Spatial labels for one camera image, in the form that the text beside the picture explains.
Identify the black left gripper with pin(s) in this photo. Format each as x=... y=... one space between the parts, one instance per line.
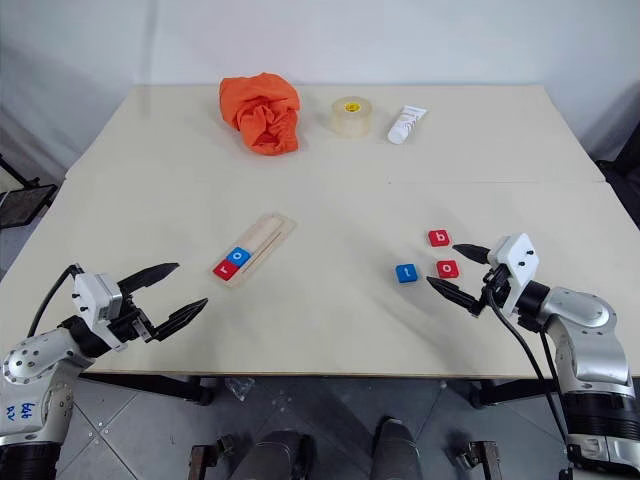
x=132 y=320

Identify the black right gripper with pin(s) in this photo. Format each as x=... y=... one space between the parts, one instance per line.
x=495 y=285

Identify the red letter tile o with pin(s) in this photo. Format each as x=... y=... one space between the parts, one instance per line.
x=446 y=269

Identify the red letter tile b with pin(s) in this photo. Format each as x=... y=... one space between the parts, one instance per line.
x=439 y=238

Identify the blue letter tile t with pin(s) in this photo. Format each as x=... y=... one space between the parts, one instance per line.
x=409 y=274

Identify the red letter tile r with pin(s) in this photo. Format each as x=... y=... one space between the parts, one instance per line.
x=225 y=270

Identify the blue letter tile o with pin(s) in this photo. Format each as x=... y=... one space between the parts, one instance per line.
x=239 y=257

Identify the wooden letter tray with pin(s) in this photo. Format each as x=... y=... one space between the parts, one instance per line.
x=270 y=235

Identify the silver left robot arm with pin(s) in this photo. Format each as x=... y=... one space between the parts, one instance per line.
x=30 y=360

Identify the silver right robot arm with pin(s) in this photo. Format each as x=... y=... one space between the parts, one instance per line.
x=590 y=320

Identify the clear plastic bag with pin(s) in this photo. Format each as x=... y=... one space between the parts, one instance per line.
x=239 y=389

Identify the white squeeze tube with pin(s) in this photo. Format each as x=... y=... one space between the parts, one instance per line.
x=406 y=125

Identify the black mesh rack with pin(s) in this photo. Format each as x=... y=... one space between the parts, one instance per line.
x=22 y=200

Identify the narrow dark rounded shape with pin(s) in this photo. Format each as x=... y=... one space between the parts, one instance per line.
x=397 y=450

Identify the black chair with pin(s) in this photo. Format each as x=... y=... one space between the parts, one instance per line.
x=625 y=170

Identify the clear tape roll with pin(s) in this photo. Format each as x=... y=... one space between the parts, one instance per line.
x=351 y=120

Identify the wide dark rounded shape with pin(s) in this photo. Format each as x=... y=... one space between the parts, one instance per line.
x=275 y=457

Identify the crumpled orange cloth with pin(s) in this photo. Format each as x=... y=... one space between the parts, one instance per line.
x=260 y=110

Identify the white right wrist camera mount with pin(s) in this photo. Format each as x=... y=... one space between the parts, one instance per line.
x=517 y=255

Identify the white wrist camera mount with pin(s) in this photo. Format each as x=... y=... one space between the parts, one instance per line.
x=517 y=255
x=92 y=295

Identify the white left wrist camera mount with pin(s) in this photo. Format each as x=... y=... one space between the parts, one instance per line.
x=92 y=295

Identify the black table frame leg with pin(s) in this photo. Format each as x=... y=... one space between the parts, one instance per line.
x=505 y=390
x=160 y=386

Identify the brown metal bracket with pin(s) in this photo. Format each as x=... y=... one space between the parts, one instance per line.
x=480 y=457
x=205 y=457

